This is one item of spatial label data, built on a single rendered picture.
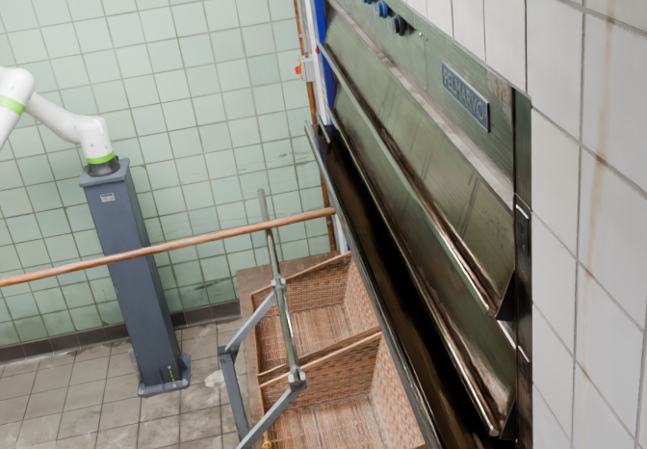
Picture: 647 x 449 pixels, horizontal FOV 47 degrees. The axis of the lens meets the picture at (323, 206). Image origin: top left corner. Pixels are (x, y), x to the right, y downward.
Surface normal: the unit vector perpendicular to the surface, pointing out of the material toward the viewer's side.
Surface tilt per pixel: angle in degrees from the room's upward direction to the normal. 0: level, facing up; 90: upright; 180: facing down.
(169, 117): 90
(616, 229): 90
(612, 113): 90
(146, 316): 90
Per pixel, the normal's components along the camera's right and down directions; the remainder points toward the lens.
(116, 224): 0.14, 0.43
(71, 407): -0.13, -0.88
